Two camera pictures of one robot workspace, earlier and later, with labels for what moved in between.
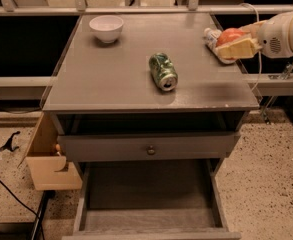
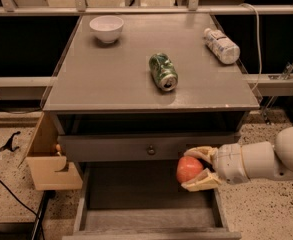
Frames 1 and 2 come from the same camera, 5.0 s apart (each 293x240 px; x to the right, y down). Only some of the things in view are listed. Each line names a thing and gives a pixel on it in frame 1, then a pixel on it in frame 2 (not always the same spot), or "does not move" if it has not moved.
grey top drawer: (152, 146) does not move
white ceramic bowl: (106, 28) does not move
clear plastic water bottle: (211, 37) does not move
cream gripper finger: (241, 49) → (207, 180)
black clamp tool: (8, 144) does not move
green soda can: (163, 71) does not move
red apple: (230, 34) → (187, 168)
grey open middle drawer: (151, 200) does not move
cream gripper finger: (254, 28) → (208, 152)
